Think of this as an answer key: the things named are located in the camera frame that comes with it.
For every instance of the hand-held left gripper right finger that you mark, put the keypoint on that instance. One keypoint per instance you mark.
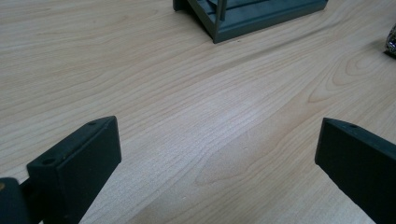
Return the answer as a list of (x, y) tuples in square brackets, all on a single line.
[(358, 161)]

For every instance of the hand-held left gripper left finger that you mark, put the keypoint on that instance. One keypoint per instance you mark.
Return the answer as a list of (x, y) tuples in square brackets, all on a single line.
[(77, 161)]

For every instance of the shiny foil-wrapped item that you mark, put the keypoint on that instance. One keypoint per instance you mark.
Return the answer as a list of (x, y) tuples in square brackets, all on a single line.
[(391, 42)]

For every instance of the grey plastic rack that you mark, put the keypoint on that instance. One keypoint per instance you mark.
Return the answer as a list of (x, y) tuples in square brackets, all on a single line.
[(249, 18)]

